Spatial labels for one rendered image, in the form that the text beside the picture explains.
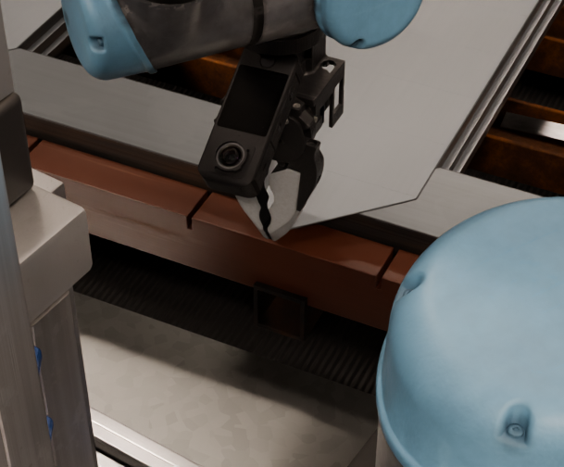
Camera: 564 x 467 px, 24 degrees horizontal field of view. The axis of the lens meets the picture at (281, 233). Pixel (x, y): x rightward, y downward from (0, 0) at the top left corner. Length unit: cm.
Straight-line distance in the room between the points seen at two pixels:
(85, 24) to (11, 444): 40
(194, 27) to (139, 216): 43
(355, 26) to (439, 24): 55
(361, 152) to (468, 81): 16
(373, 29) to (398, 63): 48
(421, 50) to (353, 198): 24
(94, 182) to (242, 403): 24
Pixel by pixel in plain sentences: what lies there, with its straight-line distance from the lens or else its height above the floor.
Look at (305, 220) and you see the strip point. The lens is 115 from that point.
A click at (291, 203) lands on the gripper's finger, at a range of 109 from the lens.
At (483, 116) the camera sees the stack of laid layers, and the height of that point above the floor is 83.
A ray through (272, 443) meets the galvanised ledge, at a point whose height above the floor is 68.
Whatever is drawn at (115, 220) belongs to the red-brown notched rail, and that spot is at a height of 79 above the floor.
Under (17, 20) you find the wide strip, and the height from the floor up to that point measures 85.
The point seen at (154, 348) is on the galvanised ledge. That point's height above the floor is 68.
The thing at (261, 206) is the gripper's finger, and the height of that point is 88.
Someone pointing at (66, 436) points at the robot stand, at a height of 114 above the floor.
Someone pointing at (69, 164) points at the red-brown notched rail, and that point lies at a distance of 126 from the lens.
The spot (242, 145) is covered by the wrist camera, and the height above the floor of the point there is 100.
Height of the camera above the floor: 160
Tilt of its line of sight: 41 degrees down
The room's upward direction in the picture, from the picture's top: straight up
